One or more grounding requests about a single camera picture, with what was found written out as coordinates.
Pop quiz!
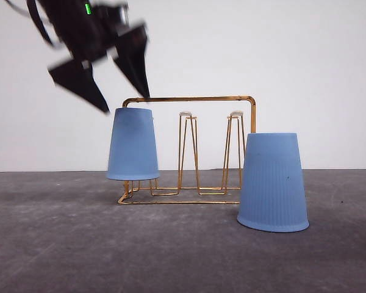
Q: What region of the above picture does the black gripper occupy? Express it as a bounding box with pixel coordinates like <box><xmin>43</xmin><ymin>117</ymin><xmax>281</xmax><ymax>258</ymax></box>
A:
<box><xmin>41</xmin><ymin>0</ymin><xmax>149</xmax><ymax>114</ymax></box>

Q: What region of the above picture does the blue ribbed plastic cup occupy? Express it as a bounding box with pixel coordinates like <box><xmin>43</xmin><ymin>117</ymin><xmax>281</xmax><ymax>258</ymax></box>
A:
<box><xmin>237</xmin><ymin>132</ymin><xmax>309</xmax><ymax>233</ymax></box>

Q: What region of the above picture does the gold wire cup rack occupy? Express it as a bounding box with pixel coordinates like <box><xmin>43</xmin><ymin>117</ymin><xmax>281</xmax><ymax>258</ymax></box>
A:
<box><xmin>118</xmin><ymin>95</ymin><xmax>257</xmax><ymax>204</ymax></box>

